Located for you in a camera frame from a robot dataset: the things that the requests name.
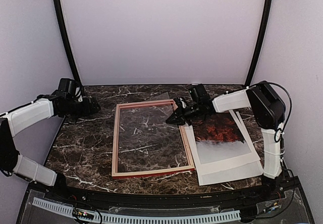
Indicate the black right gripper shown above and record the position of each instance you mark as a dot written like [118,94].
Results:
[180,119]

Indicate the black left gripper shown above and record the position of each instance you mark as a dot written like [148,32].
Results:
[87,110]

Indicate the clear acrylic sheet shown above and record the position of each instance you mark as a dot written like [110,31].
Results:
[149,138]

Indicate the red wooden picture frame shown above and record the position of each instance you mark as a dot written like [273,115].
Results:
[151,173]

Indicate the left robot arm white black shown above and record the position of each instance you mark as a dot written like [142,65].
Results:
[14,123]

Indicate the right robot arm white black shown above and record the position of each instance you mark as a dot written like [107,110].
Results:
[268,108]

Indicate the red forest photo print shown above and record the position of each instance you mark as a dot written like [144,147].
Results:
[218,138]

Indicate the white mat board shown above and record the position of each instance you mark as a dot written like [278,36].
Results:
[223,165]

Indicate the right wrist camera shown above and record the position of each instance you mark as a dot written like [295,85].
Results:
[180,102]

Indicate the left black corner post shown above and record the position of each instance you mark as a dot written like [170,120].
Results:
[65,40]

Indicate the black corner post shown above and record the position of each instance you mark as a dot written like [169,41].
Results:
[259,41]
[65,40]

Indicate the white slotted cable duct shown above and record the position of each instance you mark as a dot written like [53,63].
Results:
[84,215]

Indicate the black front rail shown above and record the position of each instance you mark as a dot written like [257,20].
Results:
[181,190]

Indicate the right black corner post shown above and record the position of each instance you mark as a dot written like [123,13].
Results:
[259,41]

